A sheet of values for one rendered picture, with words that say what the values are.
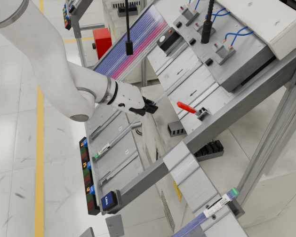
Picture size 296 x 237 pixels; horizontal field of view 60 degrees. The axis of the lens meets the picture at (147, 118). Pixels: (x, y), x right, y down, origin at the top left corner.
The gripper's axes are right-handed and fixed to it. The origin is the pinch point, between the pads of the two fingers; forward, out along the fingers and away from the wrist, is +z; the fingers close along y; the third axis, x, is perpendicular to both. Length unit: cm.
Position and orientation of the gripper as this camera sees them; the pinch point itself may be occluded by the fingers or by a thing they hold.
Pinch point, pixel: (149, 106)
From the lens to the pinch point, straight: 84.7
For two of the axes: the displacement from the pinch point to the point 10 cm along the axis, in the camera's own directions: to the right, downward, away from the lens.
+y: -2.8, -6.9, 6.7
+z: 7.8, 2.4, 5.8
